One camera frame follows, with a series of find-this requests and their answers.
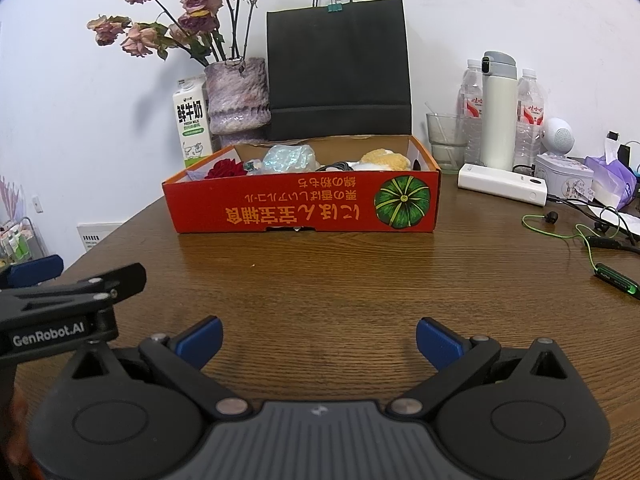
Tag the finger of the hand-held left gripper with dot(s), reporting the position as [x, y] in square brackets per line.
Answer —
[35, 270]
[100, 287]

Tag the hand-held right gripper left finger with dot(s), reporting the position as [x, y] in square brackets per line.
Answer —
[202, 341]

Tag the white and yellow plush sheep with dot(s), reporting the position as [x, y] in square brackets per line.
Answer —
[385, 159]

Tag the green binder clip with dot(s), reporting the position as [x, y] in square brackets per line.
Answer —
[333, 6]

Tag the black charger adapter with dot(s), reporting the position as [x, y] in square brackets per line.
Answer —
[625, 152]

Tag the clear glass cup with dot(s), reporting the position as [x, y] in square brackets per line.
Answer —
[445, 145]

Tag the white paper sheet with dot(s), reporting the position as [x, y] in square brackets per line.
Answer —
[620, 220]

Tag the clear water bottle red label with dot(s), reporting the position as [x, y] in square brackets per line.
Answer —
[470, 110]
[530, 115]

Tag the white printed tin box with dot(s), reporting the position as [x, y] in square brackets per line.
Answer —
[562, 177]

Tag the wooden desktop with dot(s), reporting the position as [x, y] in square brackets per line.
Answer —
[350, 280]

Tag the iridescent bag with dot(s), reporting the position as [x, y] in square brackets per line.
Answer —
[287, 160]

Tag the white vented appliance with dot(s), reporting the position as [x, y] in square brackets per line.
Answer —
[97, 235]

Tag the purple textured vase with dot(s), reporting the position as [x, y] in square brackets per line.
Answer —
[237, 95]

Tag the red artificial rose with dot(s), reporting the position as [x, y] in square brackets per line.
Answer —
[225, 169]

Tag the white round speaker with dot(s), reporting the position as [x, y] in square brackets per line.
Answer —
[559, 137]

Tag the red cardboard box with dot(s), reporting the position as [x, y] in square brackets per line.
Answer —
[300, 205]

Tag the black paper bag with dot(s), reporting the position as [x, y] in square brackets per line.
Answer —
[337, 60]

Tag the white and green milk carton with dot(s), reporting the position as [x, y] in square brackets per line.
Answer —
[191, 120]

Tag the green and black neckband earphones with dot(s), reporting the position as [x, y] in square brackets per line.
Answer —
[617, 277]

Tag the white power bank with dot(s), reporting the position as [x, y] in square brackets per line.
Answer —
[500, 182]

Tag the white thermos flask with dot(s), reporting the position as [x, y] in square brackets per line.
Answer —
[498, 120]

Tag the pale purple dried grass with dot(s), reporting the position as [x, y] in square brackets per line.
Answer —
[12, 197]

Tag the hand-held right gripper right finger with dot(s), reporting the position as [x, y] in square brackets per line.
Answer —
[438, 342]

